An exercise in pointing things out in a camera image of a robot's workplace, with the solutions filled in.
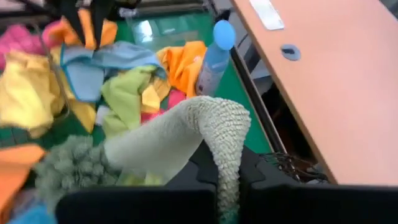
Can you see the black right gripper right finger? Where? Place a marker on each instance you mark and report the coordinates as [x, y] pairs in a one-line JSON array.
[[311, 205]]

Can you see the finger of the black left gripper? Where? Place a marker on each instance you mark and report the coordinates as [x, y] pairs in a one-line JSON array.
[[72, 18], [99, 25]]

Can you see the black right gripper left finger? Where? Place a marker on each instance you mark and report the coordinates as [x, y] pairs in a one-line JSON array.
[[140, 205]]

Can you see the orange microfiber towel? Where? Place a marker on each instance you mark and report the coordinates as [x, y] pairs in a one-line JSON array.
[[109, 31], [15, 174], [183, 65]]

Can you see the lime green microfiber towel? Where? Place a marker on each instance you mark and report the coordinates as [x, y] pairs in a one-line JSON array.
[[124, 93]]

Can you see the sage green chenille towel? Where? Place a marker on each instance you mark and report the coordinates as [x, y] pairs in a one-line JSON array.
[[174, 137]]

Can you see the pink microfiber towel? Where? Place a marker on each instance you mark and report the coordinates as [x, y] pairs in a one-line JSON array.
[[18, 40], [175, 98]]

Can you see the yellow microfiber towel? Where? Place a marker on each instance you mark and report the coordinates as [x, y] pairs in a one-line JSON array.
[[150, 99], [28, 90]]

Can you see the dark woven wicker basket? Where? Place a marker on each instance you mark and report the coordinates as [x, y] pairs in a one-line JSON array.
[[289, 165]]

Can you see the beige wooden desk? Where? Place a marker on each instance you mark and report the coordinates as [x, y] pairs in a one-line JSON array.
[[342, 93]]

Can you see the light blue spray bottle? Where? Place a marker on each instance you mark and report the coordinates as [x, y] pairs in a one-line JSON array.
[[214, 59]]

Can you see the white rectangular desk plate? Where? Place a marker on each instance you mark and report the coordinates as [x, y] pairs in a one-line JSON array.
[[267, 14]]

